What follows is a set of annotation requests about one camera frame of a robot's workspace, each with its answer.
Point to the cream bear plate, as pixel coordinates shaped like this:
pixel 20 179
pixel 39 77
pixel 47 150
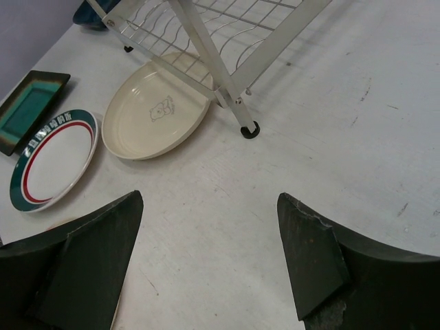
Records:
pixel 152 112

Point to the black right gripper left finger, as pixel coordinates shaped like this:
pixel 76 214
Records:
pixel 71 277

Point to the white green red rimmed plate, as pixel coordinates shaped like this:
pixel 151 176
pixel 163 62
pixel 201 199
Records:
pixel 54 160

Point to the cream and pink branch plate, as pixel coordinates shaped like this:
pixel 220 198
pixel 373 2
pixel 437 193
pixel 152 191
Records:
pixel 58 225

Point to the dark blue irregular dish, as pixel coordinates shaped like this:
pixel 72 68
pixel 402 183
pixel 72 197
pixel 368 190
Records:
pixel 86 17

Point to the square black teal plate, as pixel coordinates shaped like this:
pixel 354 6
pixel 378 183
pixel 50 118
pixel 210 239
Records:
pixel 25 107

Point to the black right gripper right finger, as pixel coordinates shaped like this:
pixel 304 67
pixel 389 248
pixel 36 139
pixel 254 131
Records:
pixel 341 279

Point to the stainless steel dish rack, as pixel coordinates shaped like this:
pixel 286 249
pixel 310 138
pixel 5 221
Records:
pixel 219 48

